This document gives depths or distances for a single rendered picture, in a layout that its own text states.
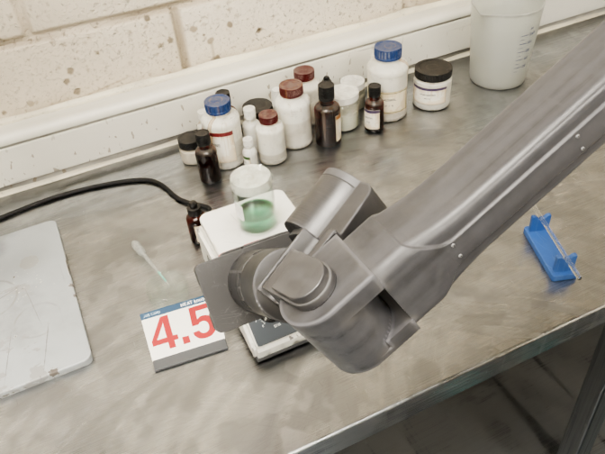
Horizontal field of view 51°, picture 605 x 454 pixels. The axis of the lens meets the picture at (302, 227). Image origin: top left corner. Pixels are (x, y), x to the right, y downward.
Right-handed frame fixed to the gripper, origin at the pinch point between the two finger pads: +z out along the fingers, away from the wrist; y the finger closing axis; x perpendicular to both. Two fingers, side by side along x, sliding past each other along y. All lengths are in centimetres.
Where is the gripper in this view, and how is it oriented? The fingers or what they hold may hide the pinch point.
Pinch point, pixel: (239, 277)
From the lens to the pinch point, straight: 66.5
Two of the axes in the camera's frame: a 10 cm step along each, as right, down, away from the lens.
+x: 3.2, 9.5, 0.5
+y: -9.0, 3.2, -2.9
